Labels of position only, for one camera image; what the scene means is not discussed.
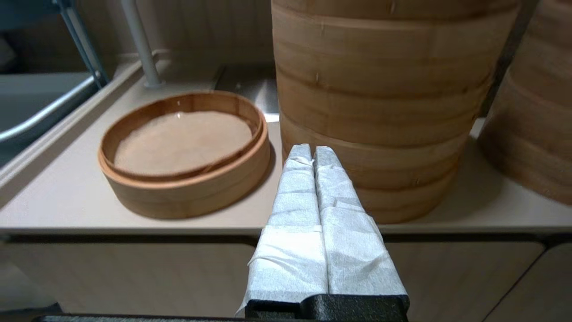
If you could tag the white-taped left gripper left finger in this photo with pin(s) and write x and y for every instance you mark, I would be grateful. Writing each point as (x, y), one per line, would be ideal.
(290, 250)

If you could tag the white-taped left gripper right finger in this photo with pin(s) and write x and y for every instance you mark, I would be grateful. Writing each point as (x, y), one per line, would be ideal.
(353, 255)

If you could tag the beige cabinet door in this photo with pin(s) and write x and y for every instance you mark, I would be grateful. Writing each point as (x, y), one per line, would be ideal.
(134, 281)
(447, 281)
(545, 295)

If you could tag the stainless steel drain tray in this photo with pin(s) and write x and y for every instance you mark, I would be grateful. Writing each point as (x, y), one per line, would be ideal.
(250, 89)

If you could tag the grey metal rack frame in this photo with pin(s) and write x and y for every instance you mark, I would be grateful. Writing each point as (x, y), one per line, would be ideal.
(82, 44)

